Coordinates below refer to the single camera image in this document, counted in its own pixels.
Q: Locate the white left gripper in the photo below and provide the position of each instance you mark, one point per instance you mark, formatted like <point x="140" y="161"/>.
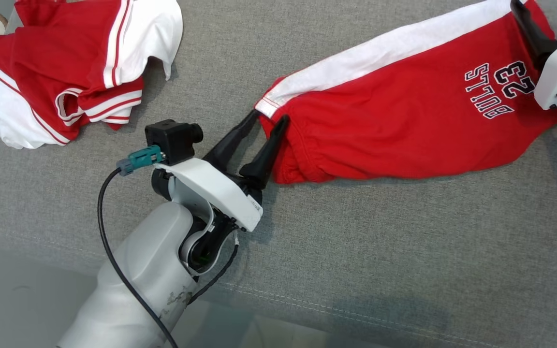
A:
<point x="211" y="188"/>

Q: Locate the red Bulls 23 shorts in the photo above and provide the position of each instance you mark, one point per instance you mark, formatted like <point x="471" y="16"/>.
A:
<point x="394" y="111"/>

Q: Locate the red white striped jersey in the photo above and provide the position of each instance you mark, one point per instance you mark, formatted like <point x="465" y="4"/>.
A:
<point x="56" y="58"/>

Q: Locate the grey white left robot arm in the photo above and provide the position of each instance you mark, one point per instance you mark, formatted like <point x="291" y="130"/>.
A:
<point x="138" y="270"/>

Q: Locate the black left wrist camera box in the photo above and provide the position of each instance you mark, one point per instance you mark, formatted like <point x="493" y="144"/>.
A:
<point x="172" y="140"/>

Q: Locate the teal left camera connector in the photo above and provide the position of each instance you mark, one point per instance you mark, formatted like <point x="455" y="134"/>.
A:
<point x="140" y="158"/>

